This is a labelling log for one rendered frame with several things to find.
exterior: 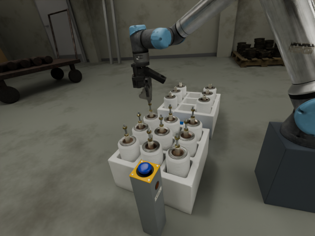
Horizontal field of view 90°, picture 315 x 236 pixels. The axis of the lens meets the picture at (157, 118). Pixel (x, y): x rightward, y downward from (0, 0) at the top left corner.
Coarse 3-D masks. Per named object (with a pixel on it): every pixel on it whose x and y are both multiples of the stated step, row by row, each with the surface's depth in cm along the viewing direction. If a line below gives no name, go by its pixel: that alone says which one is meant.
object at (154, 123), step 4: (144, 116) 91; (144, 120) 88; (148, 120) 87; (152, 120) 87; (156, 120) 87; (148, 124) 88; (152, 124) 87; (156, 124) 88; (152, 128) 88; (152, 132) 90
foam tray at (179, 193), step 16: (208, 144) 91; (112, 160) 72; (192, 160) 68; (128, 176) 72; (176, 176) 61; (192, 176) 61; (176, 192) 62; (192, 192) 60; (176, 208) 68; (192, 208) 67
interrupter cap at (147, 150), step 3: (147, 141) 70; (153, 141) 69; (156, 141) 69; (144, 144) 68; (147, 144) 68; (153, 144) 68; (156, 144) 68; (159, 144) 67; (144, 147) 66; (147, 147) 67; (153, 147) 66; (156, 147) 66; (144, 150) 65; (147, 150) 65; (150, 150) 64; (153, 150) 64; (156, 150) 64
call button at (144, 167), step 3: (144, 162) 48; (147, 162) 48; (138, 165) 48; (141, 165) 47; (144, 165) 47; (147, 165) 47; (150, 165) 47; (138, 168) 47; (141, 168) 46; (144, 168) 46; (147, 168) 46; (150, 168) 46; (141, 171) 46; (144, 171) 45; (147, 171) 46
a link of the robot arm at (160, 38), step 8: (144, 32) 64; (152, 32) 61; (160, 32) 60; (168, 32) 62; (144, 40) 65; (152, 40) 62; (160, 40) 60; (168, 40) 63; (152, 48) 66; (160, 48) 64
